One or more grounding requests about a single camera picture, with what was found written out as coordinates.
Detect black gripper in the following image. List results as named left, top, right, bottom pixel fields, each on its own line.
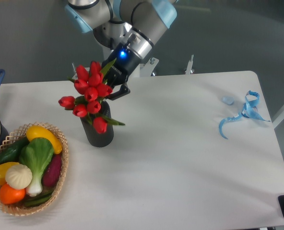
left=102, top=43, right=141, bottom=100

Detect red tulip bouquet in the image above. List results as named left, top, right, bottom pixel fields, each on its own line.
left=58, top=60, right=124, bottom=134

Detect dark ribbed cylindrical vase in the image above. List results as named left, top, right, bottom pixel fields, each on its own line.
left=80, top=102, right=114, bottom=148

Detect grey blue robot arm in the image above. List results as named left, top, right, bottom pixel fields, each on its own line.
left=65, top=0, right=177, bottom=100

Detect small pale blue cap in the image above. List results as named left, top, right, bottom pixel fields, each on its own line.
left=221, top=96, right=234, bottom=105

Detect green bok choy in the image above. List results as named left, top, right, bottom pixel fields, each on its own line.
left=19, top=138, right=54, bottom=197

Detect purple sweet potato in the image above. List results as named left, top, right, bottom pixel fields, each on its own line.
left=42, top=154, right=62, bottom=187

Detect woven bamboo basket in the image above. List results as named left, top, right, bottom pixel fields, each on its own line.
left=0, top=122, right=69, bottom=216

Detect blue ribbon strip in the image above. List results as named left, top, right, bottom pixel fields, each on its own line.
left=218, top=91, right=270, bottom=139

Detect green cucumber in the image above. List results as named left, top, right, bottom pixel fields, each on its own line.
left=0, top=137, right=29, bottom=165

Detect white steamed bun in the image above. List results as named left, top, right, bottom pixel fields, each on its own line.
left=5, top=164, right=33, bottom=190

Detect dark green bean pods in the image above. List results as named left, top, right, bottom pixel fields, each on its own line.
left=23, top=190, right=53, bottom=208

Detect yellow bell pepper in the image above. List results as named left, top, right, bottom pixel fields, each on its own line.
left=0, top=162, right=19, bottom=185

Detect orange fruit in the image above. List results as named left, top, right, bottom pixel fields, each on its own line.
left=0, top=184, right=26, bottom=205

